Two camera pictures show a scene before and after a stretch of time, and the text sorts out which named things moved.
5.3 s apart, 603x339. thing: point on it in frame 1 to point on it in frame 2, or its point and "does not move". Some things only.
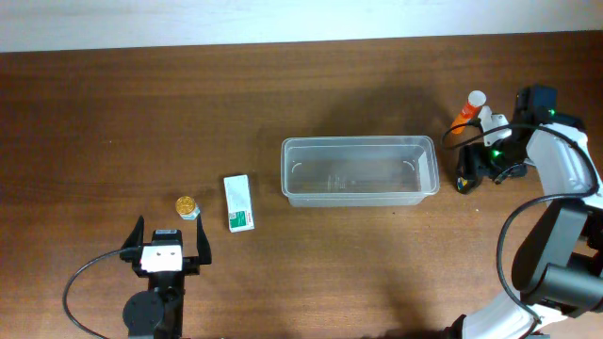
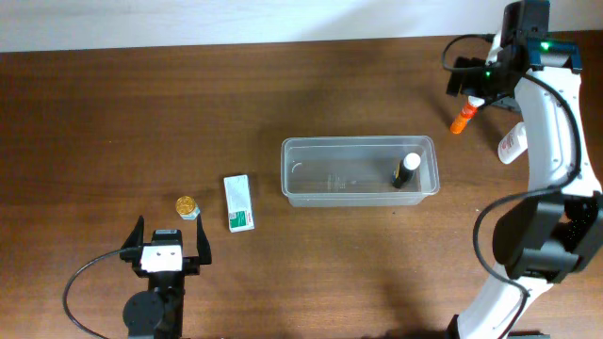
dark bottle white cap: (464, 185) to (404, 169)
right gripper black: (473, 163) to (475, 67)
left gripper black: (191, 265) does not move
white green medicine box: (238, 201) does not move
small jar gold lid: (187, 208) does not move
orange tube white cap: (472, 110) does not move
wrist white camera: (488, 121) to (495, 49)
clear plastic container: (358, 170) does not move
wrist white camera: (166, 258) does not move
